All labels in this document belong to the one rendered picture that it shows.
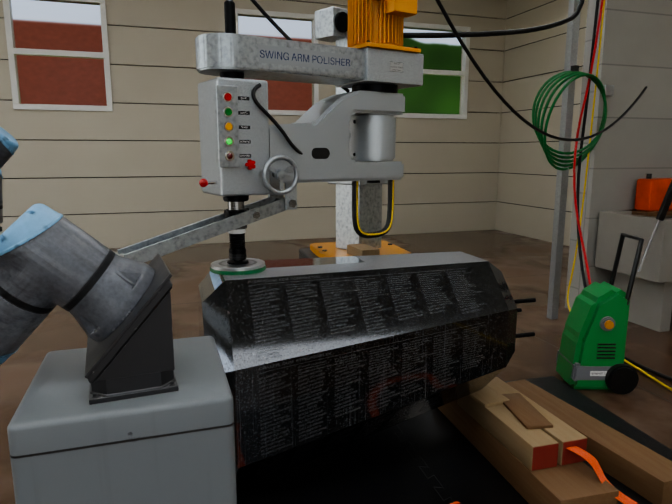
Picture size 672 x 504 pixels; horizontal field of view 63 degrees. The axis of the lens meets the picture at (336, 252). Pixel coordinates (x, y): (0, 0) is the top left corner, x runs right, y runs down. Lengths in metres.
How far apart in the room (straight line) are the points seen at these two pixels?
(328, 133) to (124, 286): 1.29
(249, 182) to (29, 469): 1.26
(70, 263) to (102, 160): 7.10
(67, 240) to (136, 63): 7.20
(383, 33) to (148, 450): 1.84
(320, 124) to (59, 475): 1.55
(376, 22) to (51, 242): 1.69
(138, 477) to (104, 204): 7.23
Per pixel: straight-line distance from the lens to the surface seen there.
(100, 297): 1.18
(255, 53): 2.12
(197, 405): 1.13
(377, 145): 2.40
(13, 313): 1.22
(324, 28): 3.14
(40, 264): 1.18
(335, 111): 2.27
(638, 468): 2.57
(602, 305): 3.35
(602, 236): 4.91
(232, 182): 2.05
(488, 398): 2.58
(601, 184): 4.95
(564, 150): 4.61
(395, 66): 2.43
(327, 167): 2.24
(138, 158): 8.23
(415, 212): 9.22
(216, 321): 2.00
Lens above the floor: 1.32
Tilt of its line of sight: 10 degrees down
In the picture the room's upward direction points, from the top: straight up
